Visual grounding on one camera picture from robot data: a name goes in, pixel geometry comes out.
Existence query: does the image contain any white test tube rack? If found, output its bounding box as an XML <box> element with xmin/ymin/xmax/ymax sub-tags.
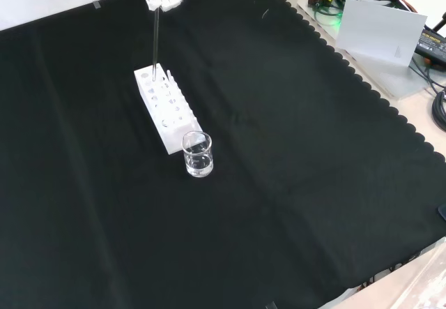
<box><xmin>133</xmin><ymin>63</ymin><xmax>203</xmax><ymax>156</ymax></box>

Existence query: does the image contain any black cable bundle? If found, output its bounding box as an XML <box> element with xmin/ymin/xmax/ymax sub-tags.
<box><xmin>431</xmin><ymin>90</ymin><xmax>446</xmax><ymax>131</ymax></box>

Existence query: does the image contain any clear glass beaker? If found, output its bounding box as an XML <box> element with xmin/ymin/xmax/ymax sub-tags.
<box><xmin>181</xmin><ymin>130</ymin><xmax>213</xmax><ymax>179</ymax></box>

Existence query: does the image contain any pale board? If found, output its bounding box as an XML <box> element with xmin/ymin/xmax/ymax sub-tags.
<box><xmin>336</xmin><ymin>0</ymin><xmax>429</xmax><ymax>68</ymax></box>

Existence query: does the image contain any black bench cloth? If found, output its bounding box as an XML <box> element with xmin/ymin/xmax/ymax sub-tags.
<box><xmin>0</xmin><ymin>0</ymin><xmax>446</xmax><ymax>309</ymax></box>

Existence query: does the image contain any clear glass rod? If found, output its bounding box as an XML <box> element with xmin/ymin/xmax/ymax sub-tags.
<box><xmin>151</xmin><ymin>6</ymin><xmax>162</xmax><ymax>82</ymax></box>

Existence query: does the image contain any grey base plate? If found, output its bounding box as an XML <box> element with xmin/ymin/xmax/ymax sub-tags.
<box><xmin>295</xmin><ymin>0</ymin><xmax>436</xmax><ymax>100</ymax></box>

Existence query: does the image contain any black power adapter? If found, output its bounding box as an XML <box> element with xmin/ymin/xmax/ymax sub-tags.
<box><xmin>414</xmin><ymin>25</ymin><xmax>446</xmax><ymax>59</ymax></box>

